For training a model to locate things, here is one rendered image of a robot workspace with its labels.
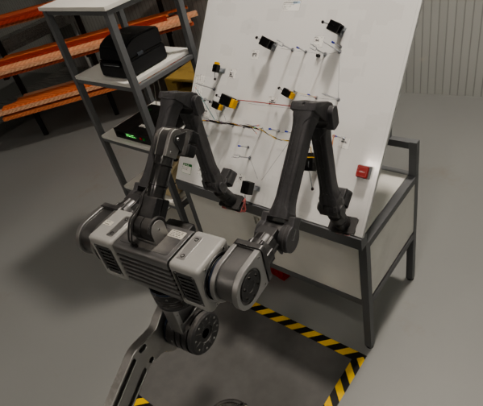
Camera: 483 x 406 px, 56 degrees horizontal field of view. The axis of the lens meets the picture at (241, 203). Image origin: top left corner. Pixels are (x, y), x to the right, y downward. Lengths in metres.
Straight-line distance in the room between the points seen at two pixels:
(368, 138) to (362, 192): 0.23
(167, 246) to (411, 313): 1.95
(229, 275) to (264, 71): 1.47
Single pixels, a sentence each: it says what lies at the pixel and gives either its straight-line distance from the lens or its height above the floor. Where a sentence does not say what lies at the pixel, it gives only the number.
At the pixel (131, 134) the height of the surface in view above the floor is 1.11.
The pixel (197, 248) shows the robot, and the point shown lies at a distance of 1.13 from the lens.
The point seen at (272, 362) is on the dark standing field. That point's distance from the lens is 2.71.
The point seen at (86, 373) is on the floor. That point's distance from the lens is 3.09.
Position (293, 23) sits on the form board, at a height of 1.59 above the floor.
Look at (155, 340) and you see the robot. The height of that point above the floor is 1.17.
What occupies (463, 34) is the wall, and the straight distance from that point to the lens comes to 4.79.
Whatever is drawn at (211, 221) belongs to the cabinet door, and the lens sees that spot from 2.75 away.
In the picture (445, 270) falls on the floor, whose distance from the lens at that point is 3.11.
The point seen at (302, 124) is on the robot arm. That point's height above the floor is 1.66.
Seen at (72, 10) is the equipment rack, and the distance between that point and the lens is 2.56.
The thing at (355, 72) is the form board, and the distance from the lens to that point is 2.11.
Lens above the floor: 2.26
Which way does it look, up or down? 37 degrees down
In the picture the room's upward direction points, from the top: 15 degrees counter-clockwise
